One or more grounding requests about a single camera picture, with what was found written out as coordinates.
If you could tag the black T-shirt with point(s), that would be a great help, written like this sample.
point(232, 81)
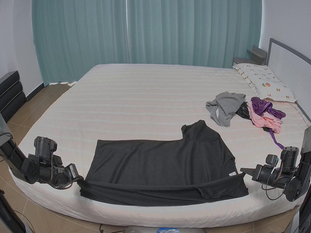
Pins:
point(158, 164)

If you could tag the black chest of drawers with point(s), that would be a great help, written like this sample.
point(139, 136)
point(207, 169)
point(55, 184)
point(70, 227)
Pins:
point(9, 93)

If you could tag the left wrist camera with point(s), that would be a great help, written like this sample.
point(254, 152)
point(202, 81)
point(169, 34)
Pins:
point(57, 160)

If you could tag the white printed pillow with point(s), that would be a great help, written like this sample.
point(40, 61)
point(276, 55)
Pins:
point(267, 81)

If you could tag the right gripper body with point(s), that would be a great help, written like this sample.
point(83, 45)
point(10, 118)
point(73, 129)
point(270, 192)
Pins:
point(266, 175)

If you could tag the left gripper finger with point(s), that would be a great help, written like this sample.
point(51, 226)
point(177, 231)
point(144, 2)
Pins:
point(80, 178)

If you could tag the grey garment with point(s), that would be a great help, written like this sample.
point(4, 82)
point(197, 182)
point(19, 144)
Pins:
point(226, 103)

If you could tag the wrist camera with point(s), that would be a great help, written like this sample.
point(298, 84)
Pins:
point(57, 160)
point(272, 159)

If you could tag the blue-green curtain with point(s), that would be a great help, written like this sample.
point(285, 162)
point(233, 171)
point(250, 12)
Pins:
point(77, 28)
point(194, 25)

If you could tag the grey bedside table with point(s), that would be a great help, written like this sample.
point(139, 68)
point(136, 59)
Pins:
point(255, 54)

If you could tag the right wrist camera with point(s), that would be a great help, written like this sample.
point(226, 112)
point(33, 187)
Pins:
point(272, 159)

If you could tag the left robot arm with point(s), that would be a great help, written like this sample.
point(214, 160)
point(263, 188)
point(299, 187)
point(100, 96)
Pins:
point(29, 169)

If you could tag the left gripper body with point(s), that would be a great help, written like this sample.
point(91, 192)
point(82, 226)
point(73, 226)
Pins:
point(64, 176)

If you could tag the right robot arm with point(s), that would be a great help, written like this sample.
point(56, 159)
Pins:
point(295, 186)

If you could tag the pile of clothes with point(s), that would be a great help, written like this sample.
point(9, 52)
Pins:
point(261, 105)

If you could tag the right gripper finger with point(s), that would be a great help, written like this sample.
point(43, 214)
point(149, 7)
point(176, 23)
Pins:
point(247, 171)

